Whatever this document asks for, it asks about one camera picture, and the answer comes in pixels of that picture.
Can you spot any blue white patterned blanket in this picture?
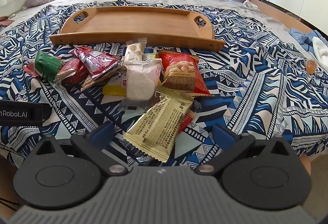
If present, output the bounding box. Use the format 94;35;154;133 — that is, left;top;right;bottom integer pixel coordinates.
0;0;328;170

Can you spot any wooden tray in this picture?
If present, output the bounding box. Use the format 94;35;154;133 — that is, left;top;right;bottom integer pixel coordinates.
49;6;226;51

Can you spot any red and beige packet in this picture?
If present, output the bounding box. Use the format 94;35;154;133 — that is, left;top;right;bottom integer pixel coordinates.
177;107;197;135

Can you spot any yellow and white snack packet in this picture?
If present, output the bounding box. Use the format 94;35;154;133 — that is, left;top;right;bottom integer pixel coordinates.
102;77;128;97

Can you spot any small orange jelly cup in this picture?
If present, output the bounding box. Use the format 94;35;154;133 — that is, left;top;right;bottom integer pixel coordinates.
306;58;319;75

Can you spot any white cloth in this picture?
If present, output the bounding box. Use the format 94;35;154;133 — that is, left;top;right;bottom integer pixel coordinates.
311;35;328;64

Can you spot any beige gold snack packet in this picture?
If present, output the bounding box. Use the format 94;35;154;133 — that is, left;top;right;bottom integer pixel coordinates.
122;94;194;163

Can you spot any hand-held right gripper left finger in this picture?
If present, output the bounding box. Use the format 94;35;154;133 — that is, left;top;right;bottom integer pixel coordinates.
33;121;130;177

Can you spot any dark red snack packet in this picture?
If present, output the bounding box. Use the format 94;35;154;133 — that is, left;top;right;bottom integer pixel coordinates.
69;46;123;79

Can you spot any brown snack packet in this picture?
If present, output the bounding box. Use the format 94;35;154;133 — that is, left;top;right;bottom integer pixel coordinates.
80;66;125;91

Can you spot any wooden bed frame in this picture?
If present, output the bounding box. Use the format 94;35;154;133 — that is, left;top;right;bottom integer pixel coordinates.
250;0;317;35

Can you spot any red wafer packet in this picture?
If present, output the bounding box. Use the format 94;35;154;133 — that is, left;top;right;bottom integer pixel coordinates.
55;57;89;85

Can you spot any white nougat packet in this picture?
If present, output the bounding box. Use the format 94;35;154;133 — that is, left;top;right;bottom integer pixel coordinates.
123;37;148;65

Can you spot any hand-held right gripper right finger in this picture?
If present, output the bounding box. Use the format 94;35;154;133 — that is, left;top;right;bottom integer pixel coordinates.
195;124;293;176

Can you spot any light blue cloth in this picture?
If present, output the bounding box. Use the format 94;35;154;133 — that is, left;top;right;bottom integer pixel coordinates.
289;28;328;54

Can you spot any reddish brown cloth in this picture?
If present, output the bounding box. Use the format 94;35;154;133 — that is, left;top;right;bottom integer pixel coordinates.
0;16;14;27

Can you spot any red and gold nut packet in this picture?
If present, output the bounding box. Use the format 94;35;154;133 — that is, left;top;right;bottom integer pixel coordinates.
157;50;215;97

